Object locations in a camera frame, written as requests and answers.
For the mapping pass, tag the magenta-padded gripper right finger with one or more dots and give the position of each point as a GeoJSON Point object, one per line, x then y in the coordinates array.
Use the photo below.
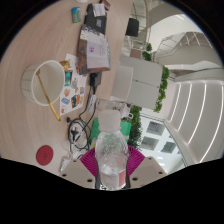
{"type": "Point", "coordinates": [136, 160]}

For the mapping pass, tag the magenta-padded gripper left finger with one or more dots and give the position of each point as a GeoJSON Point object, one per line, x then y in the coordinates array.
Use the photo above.
{"type": "Point", "coordinates": [87, 163]}

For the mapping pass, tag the clear water bottle red label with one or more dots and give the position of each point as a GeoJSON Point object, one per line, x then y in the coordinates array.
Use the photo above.
{"type": "Point", "coordinates": [111, 153]}

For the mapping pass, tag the row of green hedge plants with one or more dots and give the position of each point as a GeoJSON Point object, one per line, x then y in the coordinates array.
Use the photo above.
{"type": "Point", "coordinates": [135, 130]}

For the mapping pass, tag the green tote bag cat print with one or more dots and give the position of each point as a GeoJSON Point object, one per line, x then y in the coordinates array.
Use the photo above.
{"type": "Point", "coordinates": [94, 131]}

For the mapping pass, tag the flat round red coaster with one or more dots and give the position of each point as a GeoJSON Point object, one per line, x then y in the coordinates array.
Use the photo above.
{"type": "Point", "coordinates": [44, 155]}

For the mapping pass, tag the clear tumbler with white lid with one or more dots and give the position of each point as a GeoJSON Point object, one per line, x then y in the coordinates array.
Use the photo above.
{"type": "Point", "coordinates": [111, 106]}

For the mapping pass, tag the colourful sticker sheet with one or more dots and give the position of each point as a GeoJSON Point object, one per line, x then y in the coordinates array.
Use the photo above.
{"type": "Point", "coordinates": [71, 96]}

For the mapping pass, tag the ceiling strip lights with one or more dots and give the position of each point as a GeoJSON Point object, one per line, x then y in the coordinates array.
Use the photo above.
{"type": "Point", "coordinates": [190, 116]}

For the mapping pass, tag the white chair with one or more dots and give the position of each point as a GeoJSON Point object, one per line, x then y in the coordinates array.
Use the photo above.
{"type": "Point", "coordinates": [121, 83]}

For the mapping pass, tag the black power adapter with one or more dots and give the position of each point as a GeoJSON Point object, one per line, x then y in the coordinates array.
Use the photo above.
{"type": "Point", "coordinates": [95, 79]}

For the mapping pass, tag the gold spoon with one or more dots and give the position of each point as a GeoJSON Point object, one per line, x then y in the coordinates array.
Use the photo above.
{"type": "Point", "coordinates": [43, 88]}

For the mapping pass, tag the white grid-pattern mug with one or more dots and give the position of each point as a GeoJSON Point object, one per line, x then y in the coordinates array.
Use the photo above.
{"type": "Point", "coordinates": [53, 80]}

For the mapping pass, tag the potted green plant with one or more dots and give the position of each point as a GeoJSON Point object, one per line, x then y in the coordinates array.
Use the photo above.
{"type": "Point", "coordinates": [147, 53]}

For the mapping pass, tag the open paper booklet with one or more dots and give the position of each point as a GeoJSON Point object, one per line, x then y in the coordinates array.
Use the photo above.
{"type": "Point", "coordinates": [96, 50]}

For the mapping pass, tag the black chair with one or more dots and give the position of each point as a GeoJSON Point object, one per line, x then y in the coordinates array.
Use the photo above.
{"type": "Point", "coordinates": [132, 27]}

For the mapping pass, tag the black tablet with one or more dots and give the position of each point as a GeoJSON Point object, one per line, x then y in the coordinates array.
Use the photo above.
{"type": "Point", "coordinates": [100, 25]}

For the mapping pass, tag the small teal packet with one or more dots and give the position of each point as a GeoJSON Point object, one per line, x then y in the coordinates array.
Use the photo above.
{"type": "Point", "coordinates": [76, 14]}

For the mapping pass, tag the small white card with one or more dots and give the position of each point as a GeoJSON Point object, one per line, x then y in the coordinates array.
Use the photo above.
{"type": "Point", "coordinates": [98, 10]}

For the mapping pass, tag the small red black wallet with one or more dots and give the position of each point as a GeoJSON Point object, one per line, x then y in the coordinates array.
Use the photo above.
{"type": "Point", "coordinates": [106, 4]}

